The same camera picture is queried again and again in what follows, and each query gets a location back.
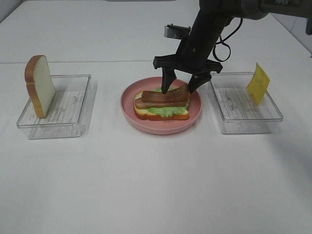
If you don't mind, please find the bread slice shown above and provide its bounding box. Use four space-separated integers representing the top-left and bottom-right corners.
24 55 56 118
133 92 189 121

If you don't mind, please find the clear plastic tray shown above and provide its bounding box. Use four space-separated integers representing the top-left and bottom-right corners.
17 74 94 139
207 72 284 134

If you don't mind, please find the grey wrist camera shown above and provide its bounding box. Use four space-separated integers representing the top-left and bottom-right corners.
164 24 191 39

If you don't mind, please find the pink round plate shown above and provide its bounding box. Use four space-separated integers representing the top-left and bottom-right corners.
120 77 202 135

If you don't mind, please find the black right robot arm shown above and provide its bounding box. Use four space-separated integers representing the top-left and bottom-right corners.
153 0 312 94

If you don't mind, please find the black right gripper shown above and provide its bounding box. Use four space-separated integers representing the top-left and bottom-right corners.
153 40 222 94

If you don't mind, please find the green lettuce leaf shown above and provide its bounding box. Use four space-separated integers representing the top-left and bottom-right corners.
141 85 190 118

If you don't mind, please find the clear right plastic tray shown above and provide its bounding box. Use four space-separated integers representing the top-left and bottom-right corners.
207 72 284 134

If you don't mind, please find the clear left plastic tray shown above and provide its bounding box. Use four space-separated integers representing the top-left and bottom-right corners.
17 74 94 139

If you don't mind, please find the bacon strip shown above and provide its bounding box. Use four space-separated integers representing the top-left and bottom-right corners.
134 98 190 109
141 84 190 103

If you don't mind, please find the yellow cheese slice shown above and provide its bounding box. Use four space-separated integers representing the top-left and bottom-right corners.
246 63 270 105

